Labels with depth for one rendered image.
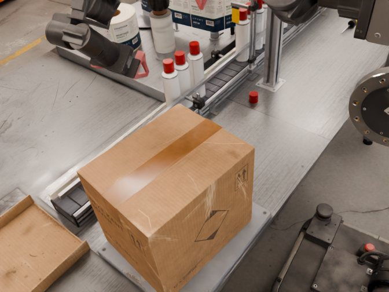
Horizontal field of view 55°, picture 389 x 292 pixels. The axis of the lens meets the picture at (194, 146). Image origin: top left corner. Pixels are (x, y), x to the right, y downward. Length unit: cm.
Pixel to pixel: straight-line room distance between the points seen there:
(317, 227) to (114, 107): 98
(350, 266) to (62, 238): 111
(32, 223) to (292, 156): 79
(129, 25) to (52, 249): 94
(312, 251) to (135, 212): 111
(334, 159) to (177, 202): 177
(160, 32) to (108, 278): 92
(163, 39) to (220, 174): 87
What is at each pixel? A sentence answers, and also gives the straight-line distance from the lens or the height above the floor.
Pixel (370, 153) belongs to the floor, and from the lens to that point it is 250.
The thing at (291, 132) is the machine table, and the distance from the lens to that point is 129.
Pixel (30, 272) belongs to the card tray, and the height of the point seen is 83.
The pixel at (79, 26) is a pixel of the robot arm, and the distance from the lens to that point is 86.
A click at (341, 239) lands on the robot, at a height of 24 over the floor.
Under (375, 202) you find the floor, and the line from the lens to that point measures 225.
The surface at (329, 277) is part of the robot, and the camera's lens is 164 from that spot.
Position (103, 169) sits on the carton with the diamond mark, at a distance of 81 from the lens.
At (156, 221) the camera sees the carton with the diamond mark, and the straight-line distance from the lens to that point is 70.
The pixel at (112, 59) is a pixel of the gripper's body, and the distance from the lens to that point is 90.
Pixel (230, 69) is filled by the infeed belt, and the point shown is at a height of 88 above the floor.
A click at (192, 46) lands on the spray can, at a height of 108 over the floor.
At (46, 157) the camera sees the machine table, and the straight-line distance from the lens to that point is 134.
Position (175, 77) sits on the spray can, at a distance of 118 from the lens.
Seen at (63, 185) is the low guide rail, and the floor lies 91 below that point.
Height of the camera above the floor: 169
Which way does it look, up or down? 44 degrees down
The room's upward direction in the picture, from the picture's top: 6 degrees counter-clockwise
